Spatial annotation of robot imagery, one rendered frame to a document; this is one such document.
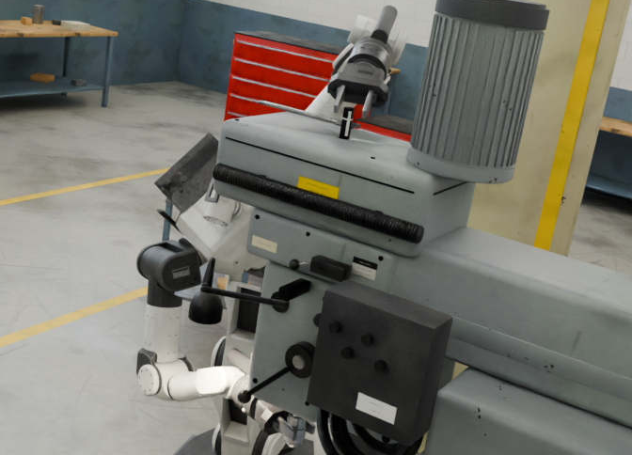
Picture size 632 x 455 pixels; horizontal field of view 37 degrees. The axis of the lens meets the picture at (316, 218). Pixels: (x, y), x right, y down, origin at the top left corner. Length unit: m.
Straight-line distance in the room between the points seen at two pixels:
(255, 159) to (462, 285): 0.47
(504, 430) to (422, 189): 0.44
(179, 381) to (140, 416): 2.21
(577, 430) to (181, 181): 1.24
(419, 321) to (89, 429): 3.13
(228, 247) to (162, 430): 2.23
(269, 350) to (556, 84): 1.88
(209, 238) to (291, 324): 0.52
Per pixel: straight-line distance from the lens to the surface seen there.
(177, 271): 2.35
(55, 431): 4.42
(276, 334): 1.93
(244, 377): 2.19
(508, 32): 1.65
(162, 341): 2.41
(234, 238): 2.34
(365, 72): 1.94
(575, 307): 1.64
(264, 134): 1.83
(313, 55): 7.21
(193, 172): 2.43
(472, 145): 1.67
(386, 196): 1.70
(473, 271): 1.68
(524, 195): 3.58
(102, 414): 4.57
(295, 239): 1.83
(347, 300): 1.50
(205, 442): 3.31
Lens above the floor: 2.26
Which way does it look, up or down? 17 degrees down
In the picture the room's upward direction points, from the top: 9 degrees clockwise
